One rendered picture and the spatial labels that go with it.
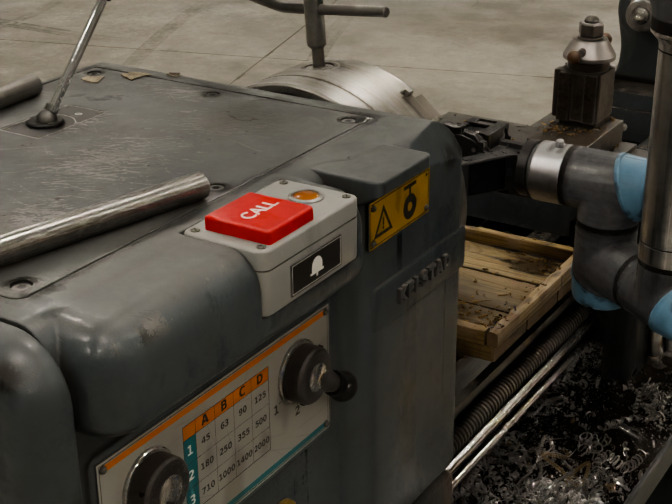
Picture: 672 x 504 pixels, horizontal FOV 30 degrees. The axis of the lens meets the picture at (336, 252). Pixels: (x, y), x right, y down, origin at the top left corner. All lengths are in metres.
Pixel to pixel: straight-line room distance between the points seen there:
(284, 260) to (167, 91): 0.41
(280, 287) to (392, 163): 0.20
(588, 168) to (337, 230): 0.60
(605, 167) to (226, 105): 0.50
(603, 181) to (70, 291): 0.82
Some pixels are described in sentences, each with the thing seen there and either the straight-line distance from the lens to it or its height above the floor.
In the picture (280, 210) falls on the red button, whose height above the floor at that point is 1.27.
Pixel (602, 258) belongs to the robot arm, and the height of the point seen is 1.00.
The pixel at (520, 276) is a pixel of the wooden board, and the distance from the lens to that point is 1.75.
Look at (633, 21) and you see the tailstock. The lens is 2.42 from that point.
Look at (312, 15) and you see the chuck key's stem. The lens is 1.41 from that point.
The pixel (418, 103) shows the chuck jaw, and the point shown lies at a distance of 1.43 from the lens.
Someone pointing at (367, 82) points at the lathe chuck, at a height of 1.23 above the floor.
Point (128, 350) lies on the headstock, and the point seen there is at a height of 1.24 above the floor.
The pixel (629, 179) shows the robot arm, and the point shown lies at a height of 1.10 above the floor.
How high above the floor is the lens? 1.62
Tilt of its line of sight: 24 degrees down
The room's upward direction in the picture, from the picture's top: straight up
